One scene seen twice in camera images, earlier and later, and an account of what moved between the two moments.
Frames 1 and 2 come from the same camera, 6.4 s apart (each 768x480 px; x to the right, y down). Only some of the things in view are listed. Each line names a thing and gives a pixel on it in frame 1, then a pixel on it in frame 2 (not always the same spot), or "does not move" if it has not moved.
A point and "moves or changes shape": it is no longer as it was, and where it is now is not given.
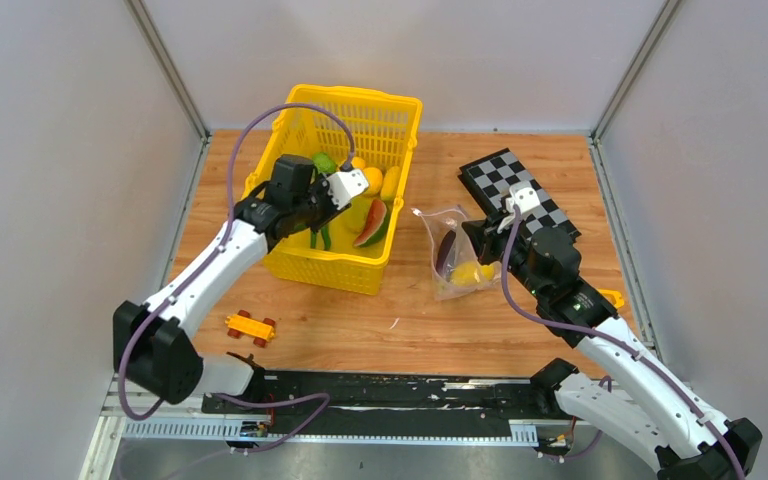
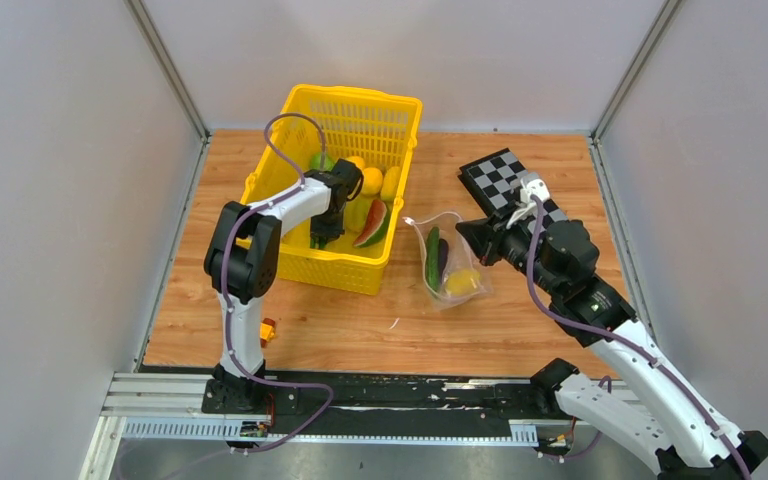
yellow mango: [374, 178] does not move
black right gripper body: [495, 243] does not move
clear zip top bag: [456, 268] moves or changes shape
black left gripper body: [317, 209] to [328, 225]
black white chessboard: [489, 181] does not move
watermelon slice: [375, 226] does not move
